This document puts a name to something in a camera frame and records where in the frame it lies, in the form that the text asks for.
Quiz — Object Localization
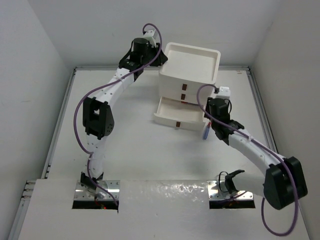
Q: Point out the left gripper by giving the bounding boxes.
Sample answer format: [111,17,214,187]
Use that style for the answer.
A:
[141,44,167,68]

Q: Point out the blue screwdriver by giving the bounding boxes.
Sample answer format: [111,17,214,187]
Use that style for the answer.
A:
[202,122,212,140]

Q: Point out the white drawer cabinet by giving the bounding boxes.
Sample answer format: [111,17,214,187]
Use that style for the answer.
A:
[159,42,221,104]

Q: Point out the white bottom drawer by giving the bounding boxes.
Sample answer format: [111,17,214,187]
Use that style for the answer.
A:
[154,97,206,131]

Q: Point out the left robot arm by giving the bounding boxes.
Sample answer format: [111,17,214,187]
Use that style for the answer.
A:
[80,37,168,190]

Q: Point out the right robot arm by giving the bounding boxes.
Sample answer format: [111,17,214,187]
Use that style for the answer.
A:
[204,97,308,210]

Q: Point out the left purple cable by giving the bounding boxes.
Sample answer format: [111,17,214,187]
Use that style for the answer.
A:
[73,23,164,207]

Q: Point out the purple cable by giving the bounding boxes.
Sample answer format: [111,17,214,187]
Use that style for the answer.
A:
[73,23,164,207]
[196,84,300,236]

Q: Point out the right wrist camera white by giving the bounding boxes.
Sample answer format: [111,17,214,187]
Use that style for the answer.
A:
[214,86,231,100]

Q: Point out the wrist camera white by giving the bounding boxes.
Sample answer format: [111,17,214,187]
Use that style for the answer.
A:
[214,86,231,100]
[143,29,158,47]

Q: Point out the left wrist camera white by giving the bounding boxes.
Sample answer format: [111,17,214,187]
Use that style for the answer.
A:
[143,29,158,47]

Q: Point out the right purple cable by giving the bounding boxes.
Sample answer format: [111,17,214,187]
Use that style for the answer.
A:
[196,84,300,236]

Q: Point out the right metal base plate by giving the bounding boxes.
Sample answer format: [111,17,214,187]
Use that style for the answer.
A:
[207,179,254,202]

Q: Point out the metal base plate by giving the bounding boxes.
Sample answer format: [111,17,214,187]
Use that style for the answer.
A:
[73,180,120,201]
[207,179,254,202]

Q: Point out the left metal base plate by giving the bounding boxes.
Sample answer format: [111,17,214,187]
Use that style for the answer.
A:
[73,180,120,201]

